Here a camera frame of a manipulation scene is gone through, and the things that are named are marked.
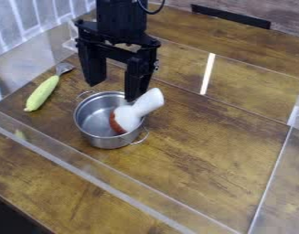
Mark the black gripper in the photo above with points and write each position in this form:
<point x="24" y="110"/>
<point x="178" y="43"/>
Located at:
<point x="122" y="42"/>

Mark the black strip on table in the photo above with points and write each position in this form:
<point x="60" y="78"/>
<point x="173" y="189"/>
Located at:
<point x="246" y="20"/>

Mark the silver metal pot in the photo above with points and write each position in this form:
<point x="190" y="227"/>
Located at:
<point x="91" y="117"/>

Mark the clear acrylic triangle stand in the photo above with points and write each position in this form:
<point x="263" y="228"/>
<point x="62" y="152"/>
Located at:
<point x="70" y="44"/>

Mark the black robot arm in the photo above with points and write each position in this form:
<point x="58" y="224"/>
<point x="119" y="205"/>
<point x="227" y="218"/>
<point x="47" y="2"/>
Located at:
<point x="130" y="11"/>

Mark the white and red mushroom toy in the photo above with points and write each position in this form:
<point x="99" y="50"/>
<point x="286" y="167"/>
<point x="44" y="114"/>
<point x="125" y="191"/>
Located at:
<point x="126" y="116"/>

